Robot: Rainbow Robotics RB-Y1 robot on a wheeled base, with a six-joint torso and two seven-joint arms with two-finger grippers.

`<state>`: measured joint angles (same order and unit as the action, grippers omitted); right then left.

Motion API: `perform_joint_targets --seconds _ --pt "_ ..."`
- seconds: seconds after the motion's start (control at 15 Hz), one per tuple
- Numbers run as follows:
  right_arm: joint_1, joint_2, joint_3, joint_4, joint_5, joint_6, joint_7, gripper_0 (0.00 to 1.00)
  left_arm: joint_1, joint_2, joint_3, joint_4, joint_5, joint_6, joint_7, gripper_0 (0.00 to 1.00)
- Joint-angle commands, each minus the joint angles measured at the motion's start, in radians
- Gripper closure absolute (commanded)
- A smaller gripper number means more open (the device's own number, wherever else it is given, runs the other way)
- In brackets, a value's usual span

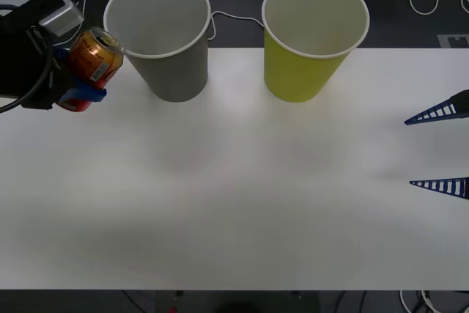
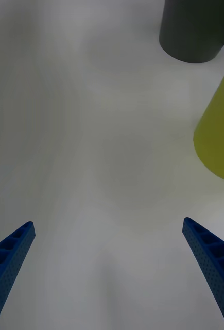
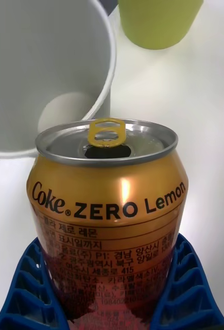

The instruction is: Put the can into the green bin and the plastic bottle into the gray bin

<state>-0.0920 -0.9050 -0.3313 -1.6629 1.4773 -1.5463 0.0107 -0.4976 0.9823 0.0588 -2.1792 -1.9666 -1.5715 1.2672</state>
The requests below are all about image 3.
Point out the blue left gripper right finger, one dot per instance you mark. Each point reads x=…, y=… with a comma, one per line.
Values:
x=189, y=296

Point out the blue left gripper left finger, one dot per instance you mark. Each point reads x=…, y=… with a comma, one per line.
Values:
x=26, y=296

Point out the orange and red drink can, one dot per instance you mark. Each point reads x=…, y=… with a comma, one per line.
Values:
x=104, y=219

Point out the grey plastic waste bin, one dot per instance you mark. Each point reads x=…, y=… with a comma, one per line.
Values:
x=39, y=51

